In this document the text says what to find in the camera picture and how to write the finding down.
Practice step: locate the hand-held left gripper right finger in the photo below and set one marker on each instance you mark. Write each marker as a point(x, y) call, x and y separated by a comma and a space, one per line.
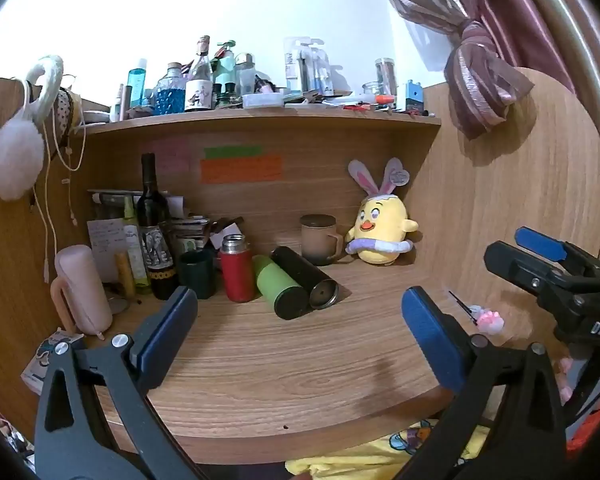
point(430, 335)

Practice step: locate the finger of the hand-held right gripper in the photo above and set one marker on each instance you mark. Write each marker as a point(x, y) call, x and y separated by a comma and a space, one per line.
point(540, 242)
point(517, 265)

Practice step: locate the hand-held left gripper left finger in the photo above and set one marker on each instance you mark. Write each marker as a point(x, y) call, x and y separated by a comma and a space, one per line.
point(166, 327)

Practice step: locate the red thermos cup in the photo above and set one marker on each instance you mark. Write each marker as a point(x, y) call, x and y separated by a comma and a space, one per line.
point(236, 272)

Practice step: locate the green cylindrical cup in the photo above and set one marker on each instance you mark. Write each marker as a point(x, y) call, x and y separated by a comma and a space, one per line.
point(275, 285)

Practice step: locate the black cylindrical cup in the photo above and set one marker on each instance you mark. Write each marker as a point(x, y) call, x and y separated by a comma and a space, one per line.
point(300, 272)

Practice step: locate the round metal stand base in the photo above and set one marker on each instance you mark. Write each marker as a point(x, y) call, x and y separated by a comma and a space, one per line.
point(117, 305)

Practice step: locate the pink hair clip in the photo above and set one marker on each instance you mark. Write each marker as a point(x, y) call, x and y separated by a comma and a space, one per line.
point(487, 319)

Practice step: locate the dark green mug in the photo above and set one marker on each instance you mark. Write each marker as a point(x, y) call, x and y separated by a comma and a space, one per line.
point(197, 275)

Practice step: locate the yellow green plastic bottle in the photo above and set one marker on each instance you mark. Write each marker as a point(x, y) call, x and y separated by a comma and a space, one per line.
point(132, 255)

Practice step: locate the dark wine bottle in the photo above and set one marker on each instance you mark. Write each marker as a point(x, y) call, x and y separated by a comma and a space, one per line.
point(155, 240)

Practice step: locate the white note paper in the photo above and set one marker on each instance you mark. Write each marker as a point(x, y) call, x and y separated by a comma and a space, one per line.
point(104, 245)

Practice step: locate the stack of books and papers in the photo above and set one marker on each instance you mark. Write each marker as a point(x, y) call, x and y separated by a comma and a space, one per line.
point(192, 227)

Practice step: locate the yellow chick plush toy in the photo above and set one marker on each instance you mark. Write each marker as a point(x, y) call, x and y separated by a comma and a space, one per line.
point(380, 230)

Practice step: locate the printed small box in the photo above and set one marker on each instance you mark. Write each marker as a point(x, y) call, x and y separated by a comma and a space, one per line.
point(42, 360)

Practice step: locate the yellow printed cloth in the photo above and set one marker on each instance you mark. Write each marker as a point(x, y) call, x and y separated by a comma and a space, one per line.
point(360, 455)

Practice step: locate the brown lidded mug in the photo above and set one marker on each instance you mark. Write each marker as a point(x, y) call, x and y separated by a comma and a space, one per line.
point(317, 240)

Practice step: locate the pink sticky note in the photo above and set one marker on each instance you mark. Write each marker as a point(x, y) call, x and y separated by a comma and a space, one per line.
point(172, 156)

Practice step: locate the orange sticky note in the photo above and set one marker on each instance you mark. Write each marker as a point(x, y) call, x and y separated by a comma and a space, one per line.
point(241, 169)

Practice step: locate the green sticky note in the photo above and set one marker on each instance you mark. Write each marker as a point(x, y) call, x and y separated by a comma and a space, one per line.
point(232, 151)

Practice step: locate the blue pencil sharpener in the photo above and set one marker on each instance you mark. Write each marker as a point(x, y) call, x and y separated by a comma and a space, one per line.
point(415, 96)

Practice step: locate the pink curtain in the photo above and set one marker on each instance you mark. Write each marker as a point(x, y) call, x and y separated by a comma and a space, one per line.
point(475, 55)

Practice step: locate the orange marker pen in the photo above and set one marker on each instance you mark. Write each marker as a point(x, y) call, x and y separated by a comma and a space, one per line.
point(380, 97)

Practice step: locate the tall clear jar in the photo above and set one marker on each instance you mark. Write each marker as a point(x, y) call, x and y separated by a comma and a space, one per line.
point(385, 77)

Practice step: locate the white fluffy earmuffs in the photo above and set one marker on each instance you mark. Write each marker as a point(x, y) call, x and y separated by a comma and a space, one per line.
point(15, 155)

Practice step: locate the glass bottle with blue beads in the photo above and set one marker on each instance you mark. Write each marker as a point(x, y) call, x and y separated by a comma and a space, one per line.
point(170, 95)

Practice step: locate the dotted headband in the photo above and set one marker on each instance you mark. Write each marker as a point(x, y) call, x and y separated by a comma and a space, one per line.
point(66, 110)

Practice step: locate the clear labelled glass bottle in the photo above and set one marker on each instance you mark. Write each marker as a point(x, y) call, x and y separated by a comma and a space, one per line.
point(199, 87)

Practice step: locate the blue liquid bottle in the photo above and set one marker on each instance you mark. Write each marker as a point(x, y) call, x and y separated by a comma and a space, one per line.
point(137, 85)

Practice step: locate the clear flat plastic container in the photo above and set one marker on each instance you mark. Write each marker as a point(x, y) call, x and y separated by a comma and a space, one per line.
point(262, 100)

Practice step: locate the pale green bottle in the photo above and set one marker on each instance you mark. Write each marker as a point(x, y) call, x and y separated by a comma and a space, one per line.
point(226, 72)

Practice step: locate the clear glass jar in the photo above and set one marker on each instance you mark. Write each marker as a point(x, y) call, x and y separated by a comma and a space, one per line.
point(245, 75)

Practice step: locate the white blister pack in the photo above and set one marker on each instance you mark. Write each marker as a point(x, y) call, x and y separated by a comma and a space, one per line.
point(307, 67)

